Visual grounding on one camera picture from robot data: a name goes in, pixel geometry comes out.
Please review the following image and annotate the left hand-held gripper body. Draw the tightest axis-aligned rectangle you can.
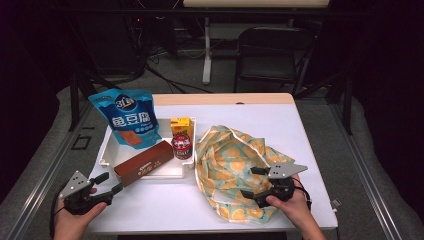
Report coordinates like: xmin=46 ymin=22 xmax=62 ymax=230
xmin=59 ymin=170 xmax=113 ymax=216

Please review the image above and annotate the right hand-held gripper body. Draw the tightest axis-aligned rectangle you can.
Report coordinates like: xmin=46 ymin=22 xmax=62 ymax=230
xmin=253 ymin=162 xmax=308 ymax=209

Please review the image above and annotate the white plastic bin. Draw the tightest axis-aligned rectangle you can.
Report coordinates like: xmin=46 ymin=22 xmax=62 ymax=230
xmin=98 ymin=116 xmax=198 ymax=179

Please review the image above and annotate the fruit print fabric bag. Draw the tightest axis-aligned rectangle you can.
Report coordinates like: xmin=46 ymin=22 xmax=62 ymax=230
xmin=194 ymin=124 xmax=296 ymax=225

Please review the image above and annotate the brown cardboard box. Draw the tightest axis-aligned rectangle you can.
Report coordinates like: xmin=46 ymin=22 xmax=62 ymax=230
xmin=113 ymin=139 xmax=175 ymax=188

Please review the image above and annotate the blue snack pouch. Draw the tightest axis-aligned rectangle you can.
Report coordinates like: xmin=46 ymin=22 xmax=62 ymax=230
xmin=88 ymin=88 xmax=163 ymax=150

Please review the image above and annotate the red can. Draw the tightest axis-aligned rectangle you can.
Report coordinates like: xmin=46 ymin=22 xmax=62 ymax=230
xmin=170 ymin=132 xmax=193 ymax=161

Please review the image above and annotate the yellow drink carton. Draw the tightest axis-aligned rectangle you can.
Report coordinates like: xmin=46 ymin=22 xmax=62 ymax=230
xmin=169 ymin=116 xmax=194 ymax=138

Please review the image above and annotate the person's left hand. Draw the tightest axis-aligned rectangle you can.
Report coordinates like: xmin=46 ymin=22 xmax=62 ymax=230
xmin=53 ymin=201 xmax=108 ymax=240

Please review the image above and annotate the person's right hand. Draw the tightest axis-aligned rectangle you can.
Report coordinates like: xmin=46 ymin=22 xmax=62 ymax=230
xmin=265 ymin=177 xmax=317 ymax=232

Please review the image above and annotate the black metal stand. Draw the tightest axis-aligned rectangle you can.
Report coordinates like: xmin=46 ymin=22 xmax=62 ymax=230
xmin=68 ymin=71 xmax=131 ymax=132
xmin=294 ymin=71 xmax=354 ymax=136

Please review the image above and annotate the black folding chair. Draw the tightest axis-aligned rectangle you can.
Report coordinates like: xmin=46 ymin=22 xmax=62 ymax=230
xmin=233 ymin=26 xmax=318 ymax=96

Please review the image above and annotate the white desk leg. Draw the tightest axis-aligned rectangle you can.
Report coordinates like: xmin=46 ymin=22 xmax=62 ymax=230
xmin=201 ymin=16 xmax=214 ymax=85

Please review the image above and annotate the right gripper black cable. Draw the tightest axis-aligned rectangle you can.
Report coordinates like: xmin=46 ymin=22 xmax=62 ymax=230
xmin=293 ymin=185 xmax=313 ymax=212

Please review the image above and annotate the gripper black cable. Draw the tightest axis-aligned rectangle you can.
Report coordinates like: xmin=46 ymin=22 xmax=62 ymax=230
xmin=293 ymin=185 xmax=313 ymax=212
xmin=49 ymin=189 xmax=68 ymax=240

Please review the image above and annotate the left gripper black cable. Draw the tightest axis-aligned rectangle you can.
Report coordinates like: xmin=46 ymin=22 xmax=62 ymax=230
xmin=49 ymin=189 xmax=68 ymax=240

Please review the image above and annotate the black floor cable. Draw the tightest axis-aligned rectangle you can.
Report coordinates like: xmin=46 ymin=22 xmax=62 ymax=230
xmin=144 ymin=64 xmax=214 ymax=95

